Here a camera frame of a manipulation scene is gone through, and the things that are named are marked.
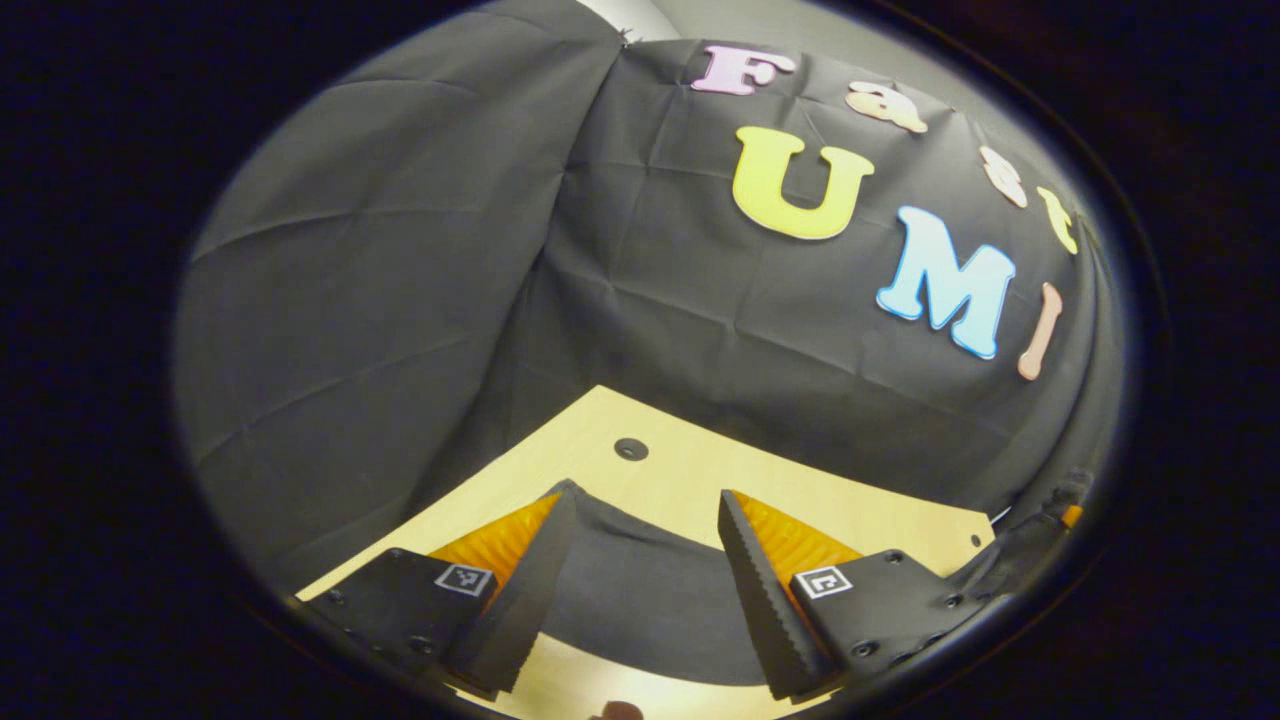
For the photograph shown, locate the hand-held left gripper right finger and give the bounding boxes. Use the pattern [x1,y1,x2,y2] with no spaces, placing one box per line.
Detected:
[717,489,1001,702]

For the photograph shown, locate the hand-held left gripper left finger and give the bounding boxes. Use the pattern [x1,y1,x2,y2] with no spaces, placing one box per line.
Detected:
[290,485,579,701]

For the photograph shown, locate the black backdrop cloth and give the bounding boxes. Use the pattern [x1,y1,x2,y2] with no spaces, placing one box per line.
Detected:
[170,0,1126,601]

